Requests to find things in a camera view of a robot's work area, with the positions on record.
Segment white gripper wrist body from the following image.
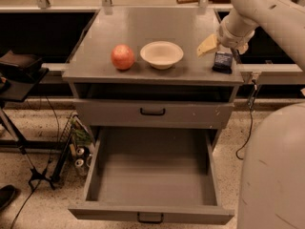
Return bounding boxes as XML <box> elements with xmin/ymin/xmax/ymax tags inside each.
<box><xmin>216</xmin><ymin>17</ymin><xmax>255</xmax><ymax>49</ymax></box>

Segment blue rxbar blueberry packet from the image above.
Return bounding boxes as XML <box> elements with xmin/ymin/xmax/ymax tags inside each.
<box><xmin>213</xmin><ymin>52</ymin><xmax>233</xmax><ymax>74</ymax></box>

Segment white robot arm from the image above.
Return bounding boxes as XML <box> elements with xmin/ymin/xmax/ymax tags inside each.
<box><xmin>216</xmin><ymin>0</ymin><xmax>305</xmax><ymax>229</ymax></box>

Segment grey wooden drawer cabinet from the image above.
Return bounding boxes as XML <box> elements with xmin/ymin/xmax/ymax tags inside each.
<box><xmin>63</xmin><ymin>7</ymin><xmax>243</xmax><ymax>142</ymax></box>

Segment closed grey top drawer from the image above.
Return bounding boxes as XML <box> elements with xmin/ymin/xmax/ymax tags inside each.
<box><xmin>74</xmin><ymin>99</ymin><xmax>234</xmax><ymax>129</ymax></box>

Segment open grey middle drawer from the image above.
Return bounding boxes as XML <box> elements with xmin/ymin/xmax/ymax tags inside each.
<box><xmin>70</xmin><ymin>127</ymin><xmax>234</xmax><ymax>224</ymax></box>

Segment white paper bowl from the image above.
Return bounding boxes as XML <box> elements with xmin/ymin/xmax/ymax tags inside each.
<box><xmin>140</xmin><ymin>41</ymin><xmax>184</xmax><ymax>70</ymax></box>

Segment red apple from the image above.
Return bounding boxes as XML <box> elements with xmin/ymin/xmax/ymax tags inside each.
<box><xmin>111</xmin><ymin>44</ymin><xmax>135</xmax><ymax>71</ymax></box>

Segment black bag on stand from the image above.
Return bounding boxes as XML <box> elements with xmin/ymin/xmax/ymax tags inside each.
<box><xmin>0</xmin><ymin>51</ymin><xmax>42</xmax><ymax>82</ymax></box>

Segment black tripod stand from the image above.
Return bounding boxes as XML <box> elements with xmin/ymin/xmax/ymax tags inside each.
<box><xmin>0</xmin><ymin>68</ymin><xmax>55</xmax><ymax>191</ymax></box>

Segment black shoe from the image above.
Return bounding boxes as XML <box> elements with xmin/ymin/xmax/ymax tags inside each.
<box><xmin>0</xmin><ymin>185</ymin><xmax>16</xmax><ymax>210</ymax></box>

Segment black power cable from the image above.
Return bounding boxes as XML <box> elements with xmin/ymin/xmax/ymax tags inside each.
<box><xmin>234</xmin><ymin>79</ymin><xmax>259</xmax><ymax>160</ymax></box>

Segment wooden hammer handle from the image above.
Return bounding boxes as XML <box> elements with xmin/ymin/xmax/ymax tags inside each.
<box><xmin>176</xmin><ymin>0</ymin><xmax>213</xmax><ymax>4</ymax></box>

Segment wire basket with cans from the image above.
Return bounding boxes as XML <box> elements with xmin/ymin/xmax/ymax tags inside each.
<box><xmin>51</xmin><ymin>113</ymin><xmax>93</xmax><ymax>182</ymax></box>

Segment metal rail frame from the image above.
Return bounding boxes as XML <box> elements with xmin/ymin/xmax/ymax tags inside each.
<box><xmin>0</xmin><ymin>0</ymin><xmax>236</xmax><ymax>16</ymax></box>

